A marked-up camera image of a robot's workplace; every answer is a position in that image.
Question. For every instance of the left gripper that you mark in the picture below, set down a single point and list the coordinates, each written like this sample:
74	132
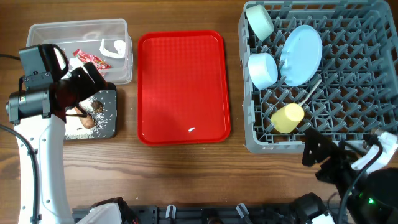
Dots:
89	88

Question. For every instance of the clear plastic bin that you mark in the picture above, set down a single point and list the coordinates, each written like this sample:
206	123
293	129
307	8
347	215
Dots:
89	36

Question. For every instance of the white plastic spoon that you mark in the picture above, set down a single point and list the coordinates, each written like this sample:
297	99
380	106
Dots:
310	93

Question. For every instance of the brown food lump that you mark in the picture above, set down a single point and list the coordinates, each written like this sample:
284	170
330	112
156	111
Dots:
97	106

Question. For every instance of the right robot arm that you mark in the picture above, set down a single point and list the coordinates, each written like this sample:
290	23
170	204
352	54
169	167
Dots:
366	186

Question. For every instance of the mint green bowl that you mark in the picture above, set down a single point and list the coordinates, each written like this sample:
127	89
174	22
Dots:
260	21

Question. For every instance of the grey dishwasher rack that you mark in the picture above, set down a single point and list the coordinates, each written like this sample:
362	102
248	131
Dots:
358	70

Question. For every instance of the black plastic tray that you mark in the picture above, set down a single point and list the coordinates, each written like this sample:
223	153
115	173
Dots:
110	118

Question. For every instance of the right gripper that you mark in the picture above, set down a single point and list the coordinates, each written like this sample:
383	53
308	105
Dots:
340	160

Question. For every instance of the pile of white rice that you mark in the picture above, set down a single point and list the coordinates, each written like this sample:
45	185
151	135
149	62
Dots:
93	127

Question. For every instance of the large light blue plate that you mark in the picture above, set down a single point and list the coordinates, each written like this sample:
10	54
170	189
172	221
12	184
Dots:
301	55

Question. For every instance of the red serving tray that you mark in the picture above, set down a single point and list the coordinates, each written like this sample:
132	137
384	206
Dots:
182	83

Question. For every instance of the small light blue bowl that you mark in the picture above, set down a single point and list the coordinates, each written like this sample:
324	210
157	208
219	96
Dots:
262	70

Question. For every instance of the yellow plastic cup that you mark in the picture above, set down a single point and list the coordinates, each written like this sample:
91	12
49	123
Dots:
286	119

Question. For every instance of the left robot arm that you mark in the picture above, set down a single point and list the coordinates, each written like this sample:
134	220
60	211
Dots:
38	112

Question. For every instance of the red snack wrapper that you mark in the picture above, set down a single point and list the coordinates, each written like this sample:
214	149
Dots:
84	58

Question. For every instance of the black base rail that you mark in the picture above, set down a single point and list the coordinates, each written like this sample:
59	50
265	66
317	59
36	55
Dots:
268	213

